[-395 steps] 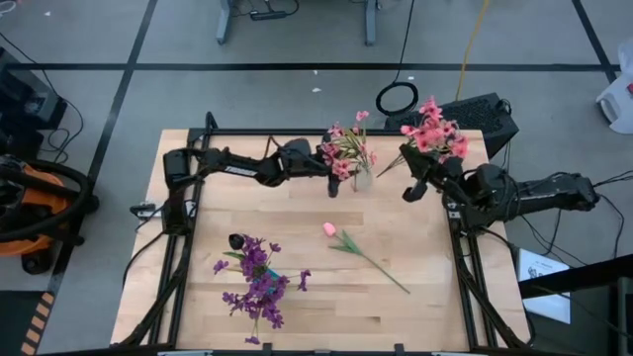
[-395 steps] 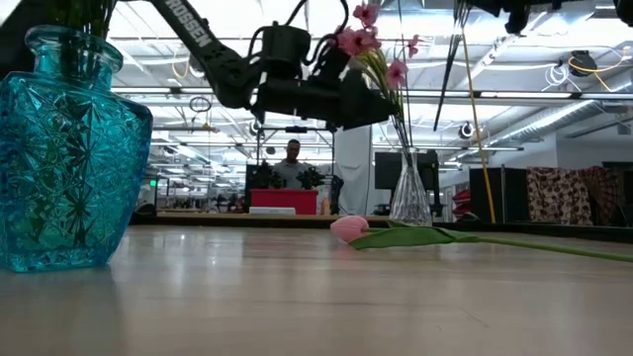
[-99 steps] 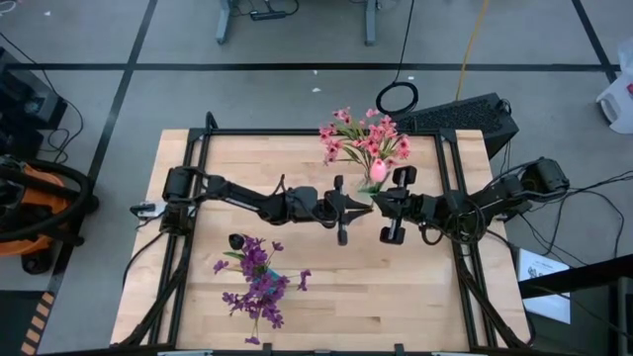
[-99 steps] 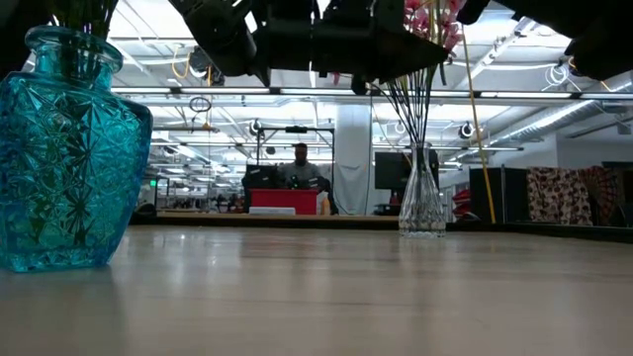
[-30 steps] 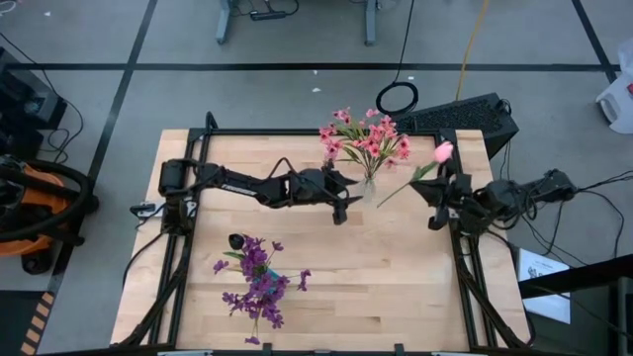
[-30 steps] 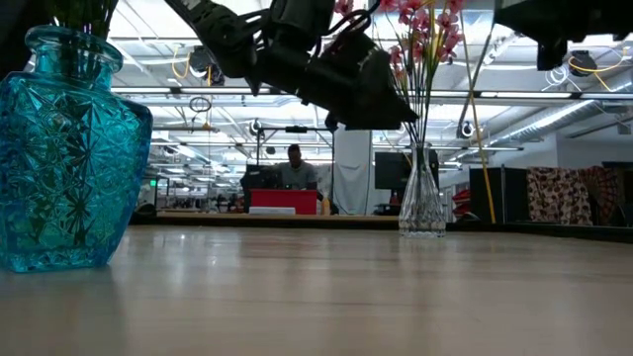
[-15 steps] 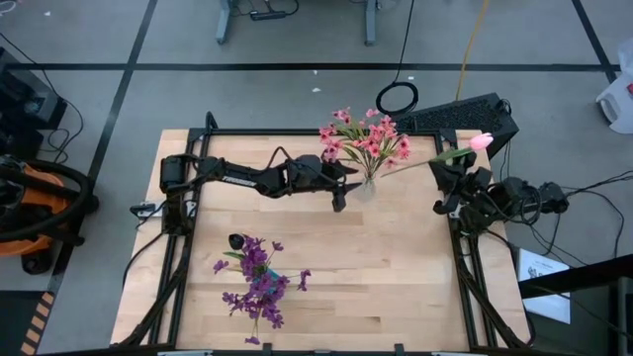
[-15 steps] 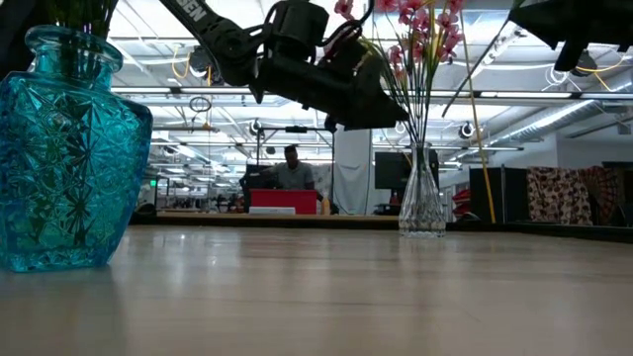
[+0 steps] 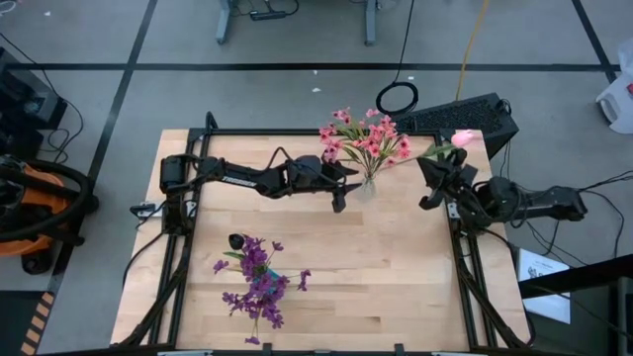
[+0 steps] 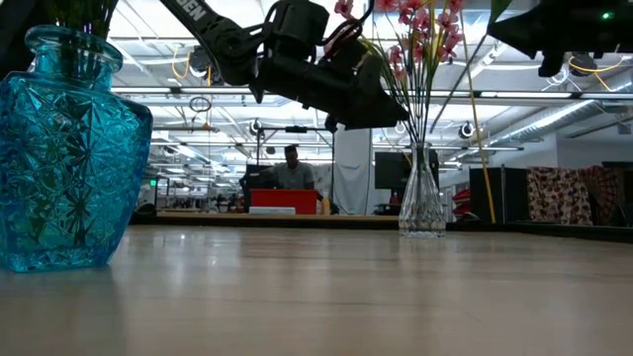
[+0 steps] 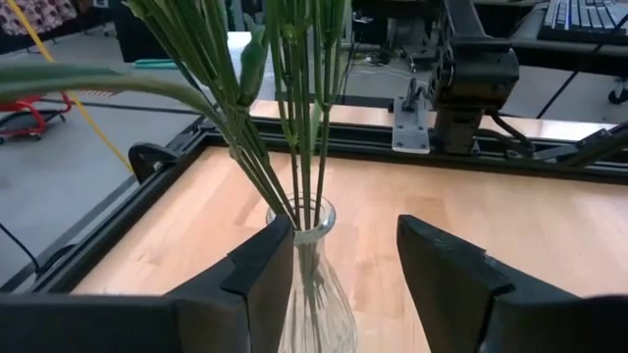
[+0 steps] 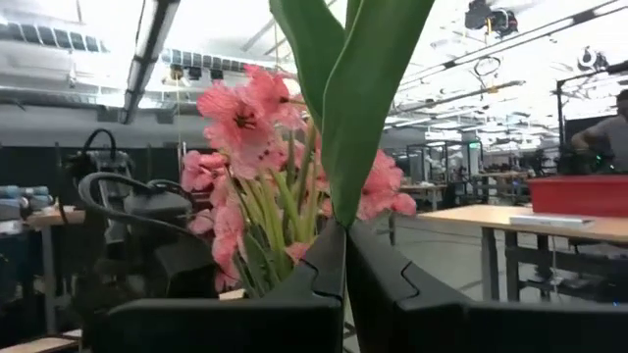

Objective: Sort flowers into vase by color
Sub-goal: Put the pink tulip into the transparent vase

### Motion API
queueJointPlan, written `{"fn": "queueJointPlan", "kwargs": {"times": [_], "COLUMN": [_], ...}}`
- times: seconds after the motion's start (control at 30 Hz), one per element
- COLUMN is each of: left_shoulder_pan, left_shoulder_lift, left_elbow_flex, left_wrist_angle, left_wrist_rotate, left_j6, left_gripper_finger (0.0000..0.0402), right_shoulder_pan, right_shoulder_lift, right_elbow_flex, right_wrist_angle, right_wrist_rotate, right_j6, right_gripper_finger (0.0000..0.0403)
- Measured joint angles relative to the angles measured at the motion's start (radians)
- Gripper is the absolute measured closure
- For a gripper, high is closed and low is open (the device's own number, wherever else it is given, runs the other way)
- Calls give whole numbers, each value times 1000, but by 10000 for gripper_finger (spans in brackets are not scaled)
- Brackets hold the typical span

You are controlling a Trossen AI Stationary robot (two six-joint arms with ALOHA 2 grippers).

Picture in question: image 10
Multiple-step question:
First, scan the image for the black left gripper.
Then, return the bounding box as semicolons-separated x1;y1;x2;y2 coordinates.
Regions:
249;37;410;134

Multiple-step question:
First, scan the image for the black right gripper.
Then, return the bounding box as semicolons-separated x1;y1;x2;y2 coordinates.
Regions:
487;0;633;79

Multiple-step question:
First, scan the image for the pink artificial tulip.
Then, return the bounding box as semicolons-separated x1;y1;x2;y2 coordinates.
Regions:
428;0;515;134

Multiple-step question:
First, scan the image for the clear ribbed glass vase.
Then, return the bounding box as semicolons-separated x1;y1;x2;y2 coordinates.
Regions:
398;142;447;238

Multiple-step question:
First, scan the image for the black monitor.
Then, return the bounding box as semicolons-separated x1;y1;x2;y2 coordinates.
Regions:
374;150;440;192

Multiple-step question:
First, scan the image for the white cloth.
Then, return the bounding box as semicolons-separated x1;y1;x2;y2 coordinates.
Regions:
316;162;370;215

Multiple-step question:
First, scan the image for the black metal rack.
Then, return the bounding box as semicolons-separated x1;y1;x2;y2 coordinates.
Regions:
255;126;336;199

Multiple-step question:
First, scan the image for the person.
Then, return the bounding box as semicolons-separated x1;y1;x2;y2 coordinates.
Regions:
269;144;317;192

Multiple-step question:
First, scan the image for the red box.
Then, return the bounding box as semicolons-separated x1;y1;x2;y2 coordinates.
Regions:
249;189;319;216

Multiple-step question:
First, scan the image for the black panel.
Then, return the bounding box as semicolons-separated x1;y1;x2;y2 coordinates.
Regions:
240;165;276;192

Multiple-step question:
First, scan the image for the white flat box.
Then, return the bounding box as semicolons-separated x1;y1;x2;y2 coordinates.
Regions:
248;206;297;216

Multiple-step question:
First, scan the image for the black cabinet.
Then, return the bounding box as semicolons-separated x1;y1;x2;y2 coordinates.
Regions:
468;167;529;223

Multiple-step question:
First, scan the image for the brown patterned cloth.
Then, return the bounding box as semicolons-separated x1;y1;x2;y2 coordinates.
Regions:
526;166;594;226

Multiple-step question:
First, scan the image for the dark patterned cloth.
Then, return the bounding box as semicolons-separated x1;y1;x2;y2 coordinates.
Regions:
578;166;625;226

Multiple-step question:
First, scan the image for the long ceiling light strip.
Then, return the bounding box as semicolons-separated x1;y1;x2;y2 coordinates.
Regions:
111;87;633;102

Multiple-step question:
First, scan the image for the black ceiling cable reel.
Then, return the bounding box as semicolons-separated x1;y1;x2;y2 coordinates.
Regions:
187;44;227;88
568;51;598;79

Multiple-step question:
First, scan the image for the yellow hanging cable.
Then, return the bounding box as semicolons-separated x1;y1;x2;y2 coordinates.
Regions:
457;0;497;223

